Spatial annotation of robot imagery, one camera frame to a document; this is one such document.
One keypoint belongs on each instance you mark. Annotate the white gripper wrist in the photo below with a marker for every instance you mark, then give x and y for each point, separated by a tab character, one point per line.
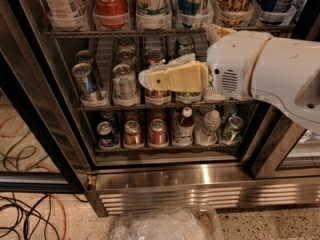
233	62

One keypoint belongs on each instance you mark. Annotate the clear blue label plastic bottle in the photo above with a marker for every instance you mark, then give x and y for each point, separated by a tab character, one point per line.
69	15

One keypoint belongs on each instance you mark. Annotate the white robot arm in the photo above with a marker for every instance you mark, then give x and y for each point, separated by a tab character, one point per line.
287	76

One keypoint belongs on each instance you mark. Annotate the green silver can middle shelf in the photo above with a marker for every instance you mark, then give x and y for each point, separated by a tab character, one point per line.
188	94

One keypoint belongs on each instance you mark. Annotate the blue silver can top shelf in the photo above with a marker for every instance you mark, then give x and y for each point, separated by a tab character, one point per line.
193	14

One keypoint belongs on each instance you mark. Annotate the blue silver can shelf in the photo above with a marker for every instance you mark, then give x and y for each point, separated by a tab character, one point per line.
193	14
86	82

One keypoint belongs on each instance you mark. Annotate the gold black can top shelf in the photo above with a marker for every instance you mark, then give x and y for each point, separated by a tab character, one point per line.
233	13

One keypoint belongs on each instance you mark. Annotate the orange gold can middle shelf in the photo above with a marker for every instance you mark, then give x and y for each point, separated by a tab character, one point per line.
154	94

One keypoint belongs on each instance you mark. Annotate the white green can top shelf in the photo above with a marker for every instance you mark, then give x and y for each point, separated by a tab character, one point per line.
152	14

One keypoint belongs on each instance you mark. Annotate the brown juice bottle white cap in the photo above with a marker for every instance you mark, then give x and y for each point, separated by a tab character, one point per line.
183	126

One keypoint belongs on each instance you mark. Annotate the clear water bottle bottom shelf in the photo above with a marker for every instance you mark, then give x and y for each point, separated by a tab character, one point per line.
207	132

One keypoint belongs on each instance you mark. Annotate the green can bottom shelf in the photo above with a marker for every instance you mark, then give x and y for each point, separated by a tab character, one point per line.
230	133

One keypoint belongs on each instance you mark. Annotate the silver white can middle shelf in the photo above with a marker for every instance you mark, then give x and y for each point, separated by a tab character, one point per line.
124	82

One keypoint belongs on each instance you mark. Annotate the dark blue can top shelf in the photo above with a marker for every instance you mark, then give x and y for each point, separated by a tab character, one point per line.
276	12

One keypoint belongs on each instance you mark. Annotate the copper red can bottom shelf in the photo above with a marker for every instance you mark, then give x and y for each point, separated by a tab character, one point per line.
157	132

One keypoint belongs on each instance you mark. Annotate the gold can bottom shelf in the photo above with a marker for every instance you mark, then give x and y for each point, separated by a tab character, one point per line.
132	133

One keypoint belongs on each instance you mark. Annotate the red Coca-Cola can top shelf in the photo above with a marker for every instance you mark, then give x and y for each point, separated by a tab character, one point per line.
111	13

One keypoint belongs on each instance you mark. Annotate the blue silver can middle shelf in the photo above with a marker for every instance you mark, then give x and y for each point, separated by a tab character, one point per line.
86	82

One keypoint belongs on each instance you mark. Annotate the blue Pepsi can bottom shelf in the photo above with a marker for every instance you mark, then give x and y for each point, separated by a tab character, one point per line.
107	138

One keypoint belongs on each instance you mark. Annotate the glass fridge door left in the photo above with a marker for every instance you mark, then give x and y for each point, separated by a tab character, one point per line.
30	159

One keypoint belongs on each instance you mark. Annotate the clear plastic bag bin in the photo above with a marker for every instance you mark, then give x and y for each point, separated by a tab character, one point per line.
188	222

